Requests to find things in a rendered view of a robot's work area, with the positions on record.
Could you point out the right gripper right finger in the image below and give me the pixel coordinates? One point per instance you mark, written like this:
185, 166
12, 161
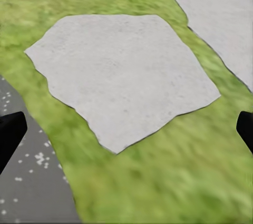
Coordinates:
245, 128

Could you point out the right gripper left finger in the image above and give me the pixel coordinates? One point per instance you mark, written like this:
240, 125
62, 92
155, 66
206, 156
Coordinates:
12, 129

